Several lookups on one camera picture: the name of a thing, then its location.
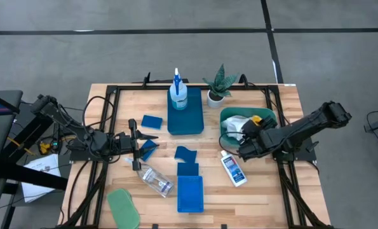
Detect dark blue cloth piece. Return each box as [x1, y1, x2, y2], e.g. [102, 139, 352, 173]
[173, 145, 198, 164]

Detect white spray bottle blue trigger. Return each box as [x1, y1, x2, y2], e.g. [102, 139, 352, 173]
[169, 67, 189, 111]

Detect dark grey desk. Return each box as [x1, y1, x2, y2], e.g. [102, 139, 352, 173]
[0, 89, 69, 229]

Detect white paper sheets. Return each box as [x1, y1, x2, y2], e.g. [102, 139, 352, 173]
[20, 153, 62, 204]

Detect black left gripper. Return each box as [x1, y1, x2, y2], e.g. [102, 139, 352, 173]
[111, 118, 161, 172]

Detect black aluminium table frame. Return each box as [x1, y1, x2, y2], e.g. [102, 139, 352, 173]
[57, 72, 333, 229]

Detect dark blue plastic tray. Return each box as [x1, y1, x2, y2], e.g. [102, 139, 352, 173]
[166, 87, 205, 136]

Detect square blue sponge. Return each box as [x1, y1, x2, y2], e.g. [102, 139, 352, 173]
[177, 162, 200, 177]

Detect green cloth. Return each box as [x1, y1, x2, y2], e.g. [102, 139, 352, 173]
[106, 188, 141, 229]

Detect green plant in white pot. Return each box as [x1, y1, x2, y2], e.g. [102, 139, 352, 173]
[202, 63, 240, 109]

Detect blue slotted plastic basket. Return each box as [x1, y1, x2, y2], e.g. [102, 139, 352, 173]
[176, 175, 205, 214]

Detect clear spray bottle white trigger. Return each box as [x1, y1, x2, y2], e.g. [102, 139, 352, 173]
[124, 157, 175, 198]

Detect white lotion bottle blue label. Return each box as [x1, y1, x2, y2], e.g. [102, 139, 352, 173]
[220, 149, 248, 188]

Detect white cloth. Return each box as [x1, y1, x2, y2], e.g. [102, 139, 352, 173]
[222, 114, 256, 142]

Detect teal plastic bin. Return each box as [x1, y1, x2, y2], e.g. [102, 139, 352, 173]
[219, 106, 278, 149]

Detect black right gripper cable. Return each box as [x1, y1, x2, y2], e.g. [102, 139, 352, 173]
[219, 131, 245, 156]

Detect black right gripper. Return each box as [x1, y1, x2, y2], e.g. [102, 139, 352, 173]
[238, 116, 278, 162]

